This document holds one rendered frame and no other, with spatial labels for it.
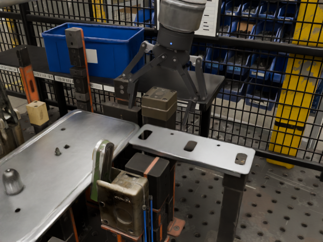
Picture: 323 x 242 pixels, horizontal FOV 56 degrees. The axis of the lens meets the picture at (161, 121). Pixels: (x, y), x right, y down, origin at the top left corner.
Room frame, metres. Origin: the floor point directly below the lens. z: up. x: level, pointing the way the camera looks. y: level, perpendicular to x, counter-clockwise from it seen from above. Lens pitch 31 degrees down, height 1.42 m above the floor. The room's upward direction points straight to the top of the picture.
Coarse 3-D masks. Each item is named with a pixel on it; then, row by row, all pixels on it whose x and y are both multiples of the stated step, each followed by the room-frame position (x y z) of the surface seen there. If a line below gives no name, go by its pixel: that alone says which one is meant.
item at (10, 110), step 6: (0, 78) 0.64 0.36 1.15; (0, 84) 0.63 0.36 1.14; (0, 90) 0.63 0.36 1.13; (0, 96) 0.63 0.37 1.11; (6, 96) 0.63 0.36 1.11; (0, 102) 0.62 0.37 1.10; (6, 102) 0.63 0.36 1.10; (0, 108) 0.62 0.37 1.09; (6, 108) 0.63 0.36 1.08; (0, 114) 0.60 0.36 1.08; (12, 114) 0.63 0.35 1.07; (12, 120) 0.63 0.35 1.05; (6, 126) 0.60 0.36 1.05
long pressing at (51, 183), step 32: (64, 128) 0.67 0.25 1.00; (96, 128) 0.67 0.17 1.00; (128, 128) 0.67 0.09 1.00; (0, 160) 0.53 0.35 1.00; (32, 160) 0.54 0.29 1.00; (64, 160) 0.54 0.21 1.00; (0, 192) 0.44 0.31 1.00; (32, 192) 0.44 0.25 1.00; (64, 192) 0.44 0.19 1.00; (0, 224) 0.36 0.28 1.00; (32, 224) 0.36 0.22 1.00
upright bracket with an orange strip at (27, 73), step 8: (24, 48) 0.72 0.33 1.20; (24, 56) 0.71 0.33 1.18; (24, 64) 0.71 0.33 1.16; (24, 72) 0.70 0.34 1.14; (32, 72) 0.73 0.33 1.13; (24, 80) 0.70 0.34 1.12; (32, 80) 0.72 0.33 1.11; (24, 88) 0.71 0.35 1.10; (32, 88) 0.72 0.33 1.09; (32, 96) 0.71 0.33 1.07
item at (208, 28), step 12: (156, 0) 1.06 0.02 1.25; (216, 0) 0.98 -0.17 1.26; (156, 12) 1.06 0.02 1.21; (204, 12) 0.99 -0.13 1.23; (216, 12) 0.98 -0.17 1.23; (156, 24) 1.06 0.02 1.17; (204, 24) 0.99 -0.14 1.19; (216, 24) 0.97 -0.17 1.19; (204, 36) 0.99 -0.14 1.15; (216, 36) 0.97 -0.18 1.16
